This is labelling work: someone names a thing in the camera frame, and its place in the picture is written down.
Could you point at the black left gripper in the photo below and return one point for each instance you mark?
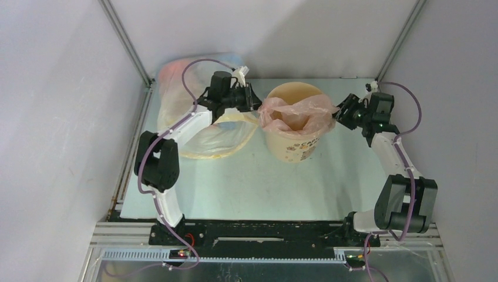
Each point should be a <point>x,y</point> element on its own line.
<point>251,102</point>

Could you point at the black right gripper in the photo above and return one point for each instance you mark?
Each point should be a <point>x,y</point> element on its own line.
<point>349,111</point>

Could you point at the pink plastic trash bag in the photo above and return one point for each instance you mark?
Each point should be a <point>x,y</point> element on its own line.
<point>309,117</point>

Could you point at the cream round trash bin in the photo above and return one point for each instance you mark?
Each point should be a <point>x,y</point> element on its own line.
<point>292,150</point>

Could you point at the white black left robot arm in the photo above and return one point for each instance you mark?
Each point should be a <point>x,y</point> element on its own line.
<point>157,164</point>

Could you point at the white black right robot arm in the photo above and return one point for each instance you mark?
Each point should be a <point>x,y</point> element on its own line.
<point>407,199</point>

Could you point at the large translucent bag of bags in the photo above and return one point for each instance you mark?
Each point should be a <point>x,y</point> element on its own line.
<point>183,80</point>

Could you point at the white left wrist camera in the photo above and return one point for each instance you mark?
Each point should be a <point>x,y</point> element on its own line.
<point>239,74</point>

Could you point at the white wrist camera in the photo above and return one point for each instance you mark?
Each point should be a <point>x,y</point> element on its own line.
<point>239,74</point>
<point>370,88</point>

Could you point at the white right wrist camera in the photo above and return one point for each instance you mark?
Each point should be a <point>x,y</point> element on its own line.
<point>370,88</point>

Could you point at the left corner aluminium post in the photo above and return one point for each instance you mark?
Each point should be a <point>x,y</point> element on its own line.
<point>124,38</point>

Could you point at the corner aluminium post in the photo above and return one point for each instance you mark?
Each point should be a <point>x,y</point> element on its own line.
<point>124,38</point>
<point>402,36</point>

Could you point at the right corner aluminium post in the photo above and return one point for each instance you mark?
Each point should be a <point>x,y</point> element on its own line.
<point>402,36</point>

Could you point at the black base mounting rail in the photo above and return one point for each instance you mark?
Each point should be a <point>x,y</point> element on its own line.
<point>260,239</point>

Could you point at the aluminium front frame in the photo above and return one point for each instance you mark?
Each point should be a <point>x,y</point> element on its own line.
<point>120,251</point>

